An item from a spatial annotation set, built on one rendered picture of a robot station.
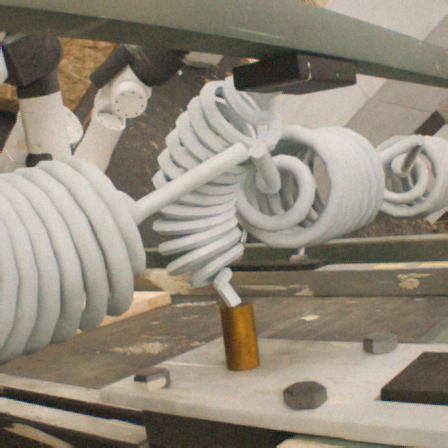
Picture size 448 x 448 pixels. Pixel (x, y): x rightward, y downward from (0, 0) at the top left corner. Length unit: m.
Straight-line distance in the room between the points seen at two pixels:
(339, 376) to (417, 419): 0.06
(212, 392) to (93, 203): 0.11
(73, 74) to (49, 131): 1.94
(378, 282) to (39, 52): 0.78
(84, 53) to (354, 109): 1.38
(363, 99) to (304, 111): 0.36
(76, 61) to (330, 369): 3.03
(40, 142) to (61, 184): 1.17
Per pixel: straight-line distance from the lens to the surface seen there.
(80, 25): 0.17
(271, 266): 1.08
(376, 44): 0.31
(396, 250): 1.24
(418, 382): 0.27
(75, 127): 3.07
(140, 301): 1.08
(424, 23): 3.40
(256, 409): 0.27
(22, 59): 1.34
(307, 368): 0.31
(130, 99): 1.25
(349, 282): 1.02
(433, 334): 0.38
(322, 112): 3.60
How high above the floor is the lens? 1.99
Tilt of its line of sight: 31 degrees down
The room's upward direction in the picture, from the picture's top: 42 degrees clockwise
